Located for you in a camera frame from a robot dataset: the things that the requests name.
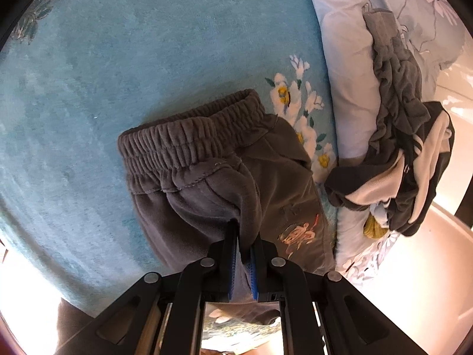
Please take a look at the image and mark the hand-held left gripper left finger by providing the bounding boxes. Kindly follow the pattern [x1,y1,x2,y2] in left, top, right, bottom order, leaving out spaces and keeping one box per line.
[61,222,241,355]

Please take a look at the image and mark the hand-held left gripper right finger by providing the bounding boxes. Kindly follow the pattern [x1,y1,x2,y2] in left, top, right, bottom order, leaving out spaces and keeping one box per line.
[249,235,425,355]

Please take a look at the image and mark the grey sweatpants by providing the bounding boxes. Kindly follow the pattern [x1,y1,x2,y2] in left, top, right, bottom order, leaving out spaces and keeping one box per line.
[117,89,336,324]

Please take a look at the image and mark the dark and white jacket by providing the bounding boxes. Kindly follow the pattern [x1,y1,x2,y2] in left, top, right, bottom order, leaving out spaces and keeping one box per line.
[324,101,456,237]

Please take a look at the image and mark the blue floral blanket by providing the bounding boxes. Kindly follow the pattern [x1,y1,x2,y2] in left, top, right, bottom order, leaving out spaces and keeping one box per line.
[0,0,338,319]

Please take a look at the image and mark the light floral duvet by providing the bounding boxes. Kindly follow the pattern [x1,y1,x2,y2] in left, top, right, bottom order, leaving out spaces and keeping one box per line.
[299,0,467,285]

